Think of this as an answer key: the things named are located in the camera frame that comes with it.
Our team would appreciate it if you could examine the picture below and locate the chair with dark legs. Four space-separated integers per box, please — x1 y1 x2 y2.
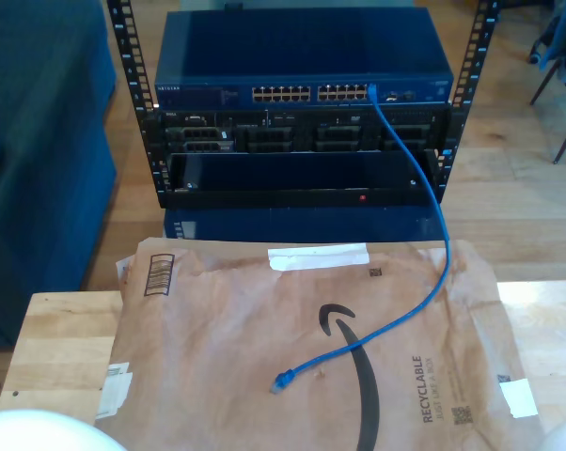
527 0 566 165

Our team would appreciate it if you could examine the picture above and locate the blue sofa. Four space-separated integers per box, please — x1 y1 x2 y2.
0 0 119 351

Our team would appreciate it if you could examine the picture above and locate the white paper label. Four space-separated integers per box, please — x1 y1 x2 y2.
96 360 134 421

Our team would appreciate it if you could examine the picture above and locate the blue network switch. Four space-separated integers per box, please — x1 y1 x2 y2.
153 8 455 110

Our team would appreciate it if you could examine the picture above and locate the black rack frame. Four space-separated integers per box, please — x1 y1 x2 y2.
104 0 501 210

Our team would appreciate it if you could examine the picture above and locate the black rack server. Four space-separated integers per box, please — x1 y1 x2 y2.
163 108 447 154

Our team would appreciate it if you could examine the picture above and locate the dark blue flat case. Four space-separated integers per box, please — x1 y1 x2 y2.
163 206 450 244

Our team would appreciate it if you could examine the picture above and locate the white tape strip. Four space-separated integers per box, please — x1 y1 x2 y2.
497 377 540 419
267 242 371 272

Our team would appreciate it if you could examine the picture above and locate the blue network cable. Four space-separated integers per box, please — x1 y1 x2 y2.
269 83 452 396

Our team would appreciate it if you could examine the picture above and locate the brown paper mailer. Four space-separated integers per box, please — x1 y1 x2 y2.
88 237 550 451

